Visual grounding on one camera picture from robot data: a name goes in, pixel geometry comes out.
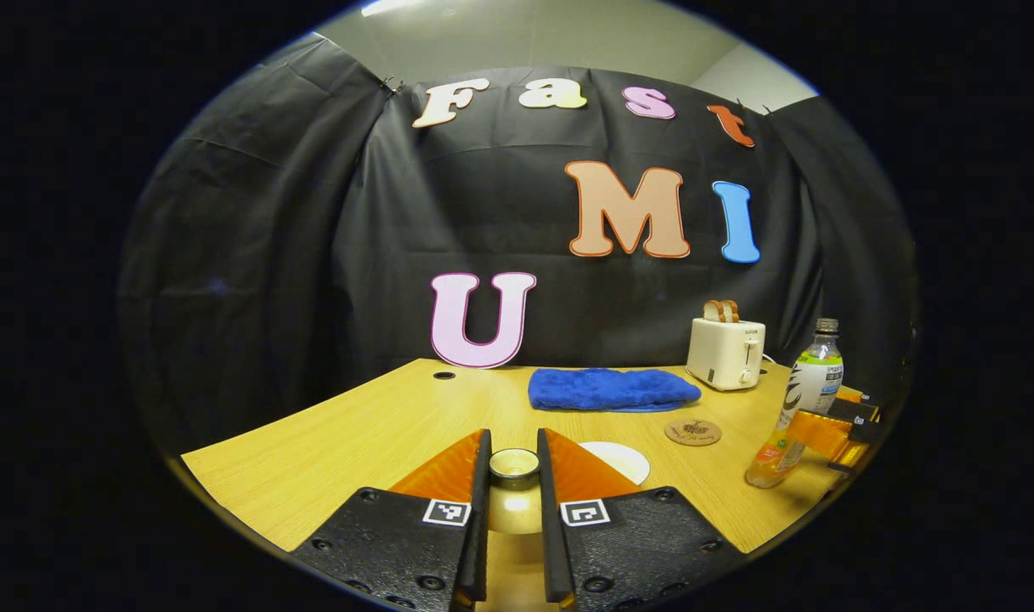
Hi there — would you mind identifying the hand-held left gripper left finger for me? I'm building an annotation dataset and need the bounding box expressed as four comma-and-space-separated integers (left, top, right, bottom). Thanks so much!
291, 428, 494, 612

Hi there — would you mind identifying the white toaster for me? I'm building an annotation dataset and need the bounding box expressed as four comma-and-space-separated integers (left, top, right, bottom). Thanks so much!
685, 316, 766, 393

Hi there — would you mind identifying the round brown coaster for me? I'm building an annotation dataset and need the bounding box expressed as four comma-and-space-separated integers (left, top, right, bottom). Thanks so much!
664, 419, 722, 447

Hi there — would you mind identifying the clear plastic water bottle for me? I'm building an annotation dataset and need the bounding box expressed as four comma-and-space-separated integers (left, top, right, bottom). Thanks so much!
744, 319, 845, 490

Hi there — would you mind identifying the blue towel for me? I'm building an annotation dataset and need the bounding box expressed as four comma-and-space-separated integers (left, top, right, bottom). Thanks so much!
528, 367, 703, 414

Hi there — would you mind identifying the black backdrop cloth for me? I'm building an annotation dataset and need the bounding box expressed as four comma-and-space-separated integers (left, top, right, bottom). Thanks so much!
117, 32, 918, 460

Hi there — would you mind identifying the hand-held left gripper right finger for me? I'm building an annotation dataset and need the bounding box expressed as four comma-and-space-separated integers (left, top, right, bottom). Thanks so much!
536, 428, 743, 612

